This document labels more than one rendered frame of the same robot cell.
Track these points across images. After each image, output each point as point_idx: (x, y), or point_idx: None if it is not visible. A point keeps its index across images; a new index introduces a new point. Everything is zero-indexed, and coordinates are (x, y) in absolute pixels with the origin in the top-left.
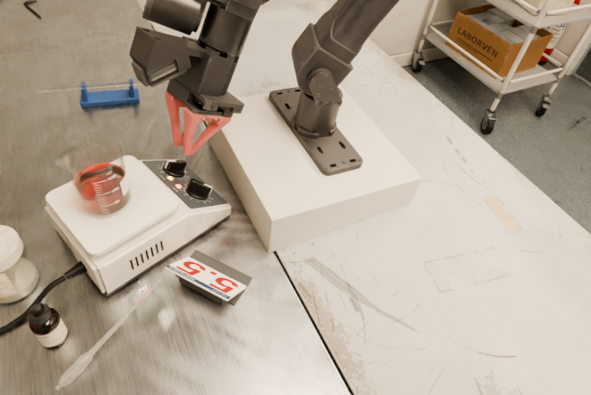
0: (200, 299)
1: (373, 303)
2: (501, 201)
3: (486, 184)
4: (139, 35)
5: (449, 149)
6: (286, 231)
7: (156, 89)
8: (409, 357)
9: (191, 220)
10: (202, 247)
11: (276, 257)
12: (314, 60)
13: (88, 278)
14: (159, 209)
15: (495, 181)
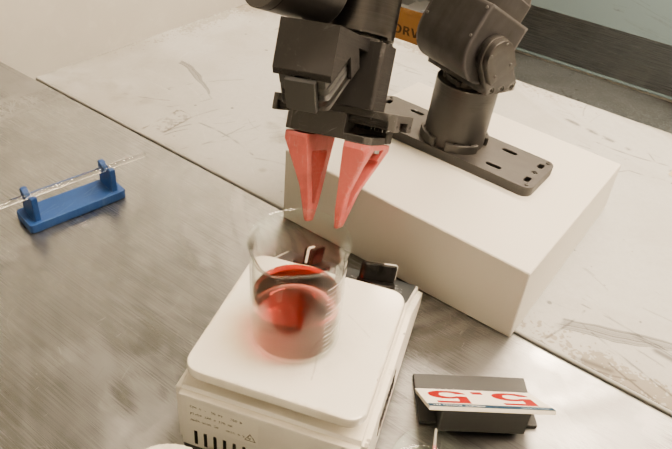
0: (483, 442)
1: None
2: None
3: (656, 158)
4: (292, 29)
5: (582, 131)
6: (531, 291)
7: (136, 169)
8: None
9: (410, 322)
10: (417, 367)
11: (522, 338)
12: (487, 26)
13: None
14: (386, 314)
15: (662, 152)
